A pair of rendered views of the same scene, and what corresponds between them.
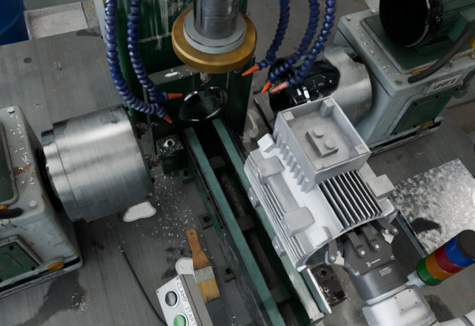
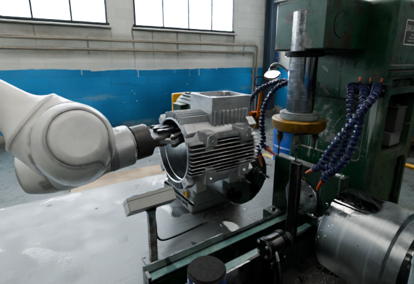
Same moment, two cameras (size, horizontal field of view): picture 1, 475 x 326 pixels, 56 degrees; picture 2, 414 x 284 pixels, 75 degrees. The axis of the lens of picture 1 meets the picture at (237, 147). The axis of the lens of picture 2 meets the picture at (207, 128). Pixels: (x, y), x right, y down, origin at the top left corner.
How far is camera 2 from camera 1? 1.01 m
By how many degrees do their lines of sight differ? 77
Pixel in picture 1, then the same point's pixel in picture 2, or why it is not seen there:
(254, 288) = (181, 255)
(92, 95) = not seen: hidden behind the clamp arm
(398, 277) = (136, 127)
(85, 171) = not seen: hidden behind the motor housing
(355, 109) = (368, 251)
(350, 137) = (226, 104)
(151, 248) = (209, 234)
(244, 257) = (204, 250)
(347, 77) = (382, 217)
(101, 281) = (185, 220)
